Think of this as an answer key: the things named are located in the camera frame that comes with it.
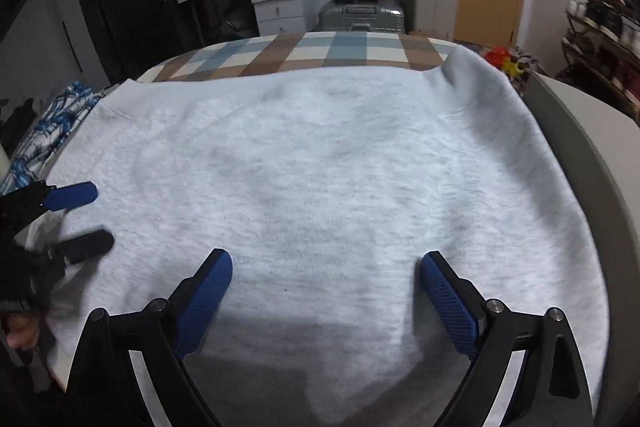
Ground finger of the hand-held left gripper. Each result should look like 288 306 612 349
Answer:
50 229 116 267
40 181 99 212

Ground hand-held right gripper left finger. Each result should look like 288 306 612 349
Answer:
65 248 235 427

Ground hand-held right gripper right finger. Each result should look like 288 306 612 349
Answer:
421 250 596 427

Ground light grey hoodie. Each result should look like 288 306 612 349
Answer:
27 44 611 427

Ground person's left hand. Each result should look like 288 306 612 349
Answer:
6 309 42 350

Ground blue plaid quilt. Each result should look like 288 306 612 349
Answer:
0 81 108 195

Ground black wardrobe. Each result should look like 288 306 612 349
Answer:
70 0 166 82

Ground black bag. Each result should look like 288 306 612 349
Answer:
220 7 258 40

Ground red yellow plastic toys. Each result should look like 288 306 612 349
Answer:
482 46 531 80

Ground brown checked bedsheet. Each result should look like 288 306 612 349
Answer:
136 32 461 84

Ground wooden shoe rack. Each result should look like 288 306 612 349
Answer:
560 0 640 122

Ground silver suitcase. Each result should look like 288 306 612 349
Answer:
317 0 406 34

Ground shoe rack with shoes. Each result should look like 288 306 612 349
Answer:
565 0 640 108

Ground grey padded bed frame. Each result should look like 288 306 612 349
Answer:
522 71 640 408

